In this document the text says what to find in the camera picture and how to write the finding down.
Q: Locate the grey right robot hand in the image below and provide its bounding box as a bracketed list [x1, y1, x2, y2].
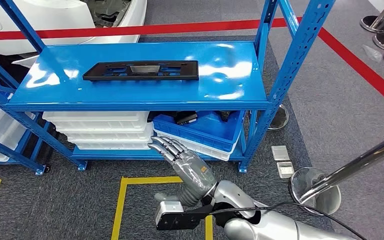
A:
[147, 135, 218, 200]

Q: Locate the long black plastic panel part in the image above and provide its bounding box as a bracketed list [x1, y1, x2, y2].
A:
[82, 60, 200, 82]

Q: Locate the blue plastic crate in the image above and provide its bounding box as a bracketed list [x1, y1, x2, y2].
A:
[152, 110, 247, 154]

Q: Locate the silver floor outlet box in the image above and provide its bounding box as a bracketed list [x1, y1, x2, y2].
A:
[276, 161, 295, 180]
[271, 145, 291, 162]

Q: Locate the red barrier belt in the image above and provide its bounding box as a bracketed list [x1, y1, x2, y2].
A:
[0, 18, 301, 41]

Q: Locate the clear plastic bag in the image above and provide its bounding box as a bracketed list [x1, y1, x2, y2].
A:
[362, 44, 383, 63]

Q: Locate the white car body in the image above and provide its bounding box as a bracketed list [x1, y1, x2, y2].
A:
[0, 0, 148, 69]

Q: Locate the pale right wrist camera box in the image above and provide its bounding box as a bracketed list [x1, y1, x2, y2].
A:
[154, 200, 185, 229]

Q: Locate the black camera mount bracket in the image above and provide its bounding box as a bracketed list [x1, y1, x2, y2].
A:
[156, 204, 215, 232]

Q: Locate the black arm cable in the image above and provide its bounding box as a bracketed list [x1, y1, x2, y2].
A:
[208, 201, 369, 240]

